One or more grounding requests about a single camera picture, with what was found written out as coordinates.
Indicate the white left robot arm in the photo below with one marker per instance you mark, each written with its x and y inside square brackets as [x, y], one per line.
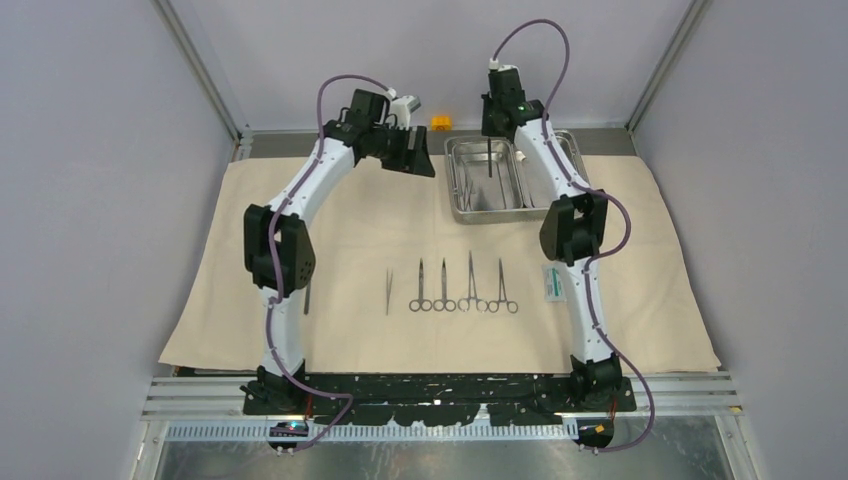
[278, 251]

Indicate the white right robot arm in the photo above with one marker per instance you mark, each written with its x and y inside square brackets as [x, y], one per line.
[571, 233]

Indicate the yellow block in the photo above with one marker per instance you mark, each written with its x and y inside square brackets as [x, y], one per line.
[441, 123]

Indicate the steel mesh instrument tray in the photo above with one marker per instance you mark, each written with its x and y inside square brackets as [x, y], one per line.
[529, 173]

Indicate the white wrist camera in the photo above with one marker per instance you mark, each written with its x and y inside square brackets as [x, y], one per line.
[401, 108]
[497, 66]

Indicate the straight steel scissors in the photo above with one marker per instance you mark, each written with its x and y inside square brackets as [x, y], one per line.
[444, 303]

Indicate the steel hemostat clamp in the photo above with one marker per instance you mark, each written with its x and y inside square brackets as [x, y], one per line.
[502, 301]

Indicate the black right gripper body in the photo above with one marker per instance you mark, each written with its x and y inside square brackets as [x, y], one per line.
[487, 122]

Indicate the cream cloth wrap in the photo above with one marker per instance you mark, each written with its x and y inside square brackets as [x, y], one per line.
[375, 219]

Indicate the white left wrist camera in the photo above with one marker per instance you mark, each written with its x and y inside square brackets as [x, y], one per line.
[401, 108]

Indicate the steel tweezers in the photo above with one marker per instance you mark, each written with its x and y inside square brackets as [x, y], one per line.
[388, 290]

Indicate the long steel needle holder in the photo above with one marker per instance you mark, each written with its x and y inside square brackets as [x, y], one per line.
[472, 299]

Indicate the green white sterile packet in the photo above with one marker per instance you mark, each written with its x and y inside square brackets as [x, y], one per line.
[553, 286]

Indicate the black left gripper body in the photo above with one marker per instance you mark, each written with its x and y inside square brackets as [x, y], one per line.
[392, 146]

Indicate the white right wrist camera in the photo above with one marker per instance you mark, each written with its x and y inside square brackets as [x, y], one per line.
[497, 66]

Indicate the steel forceps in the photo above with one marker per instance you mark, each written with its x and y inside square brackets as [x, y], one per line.
[466, 190]

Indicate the curved steel scissors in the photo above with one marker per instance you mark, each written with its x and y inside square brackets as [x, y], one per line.
[420, 303]

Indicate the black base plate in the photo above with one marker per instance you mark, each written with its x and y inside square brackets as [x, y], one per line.
[432, 399]

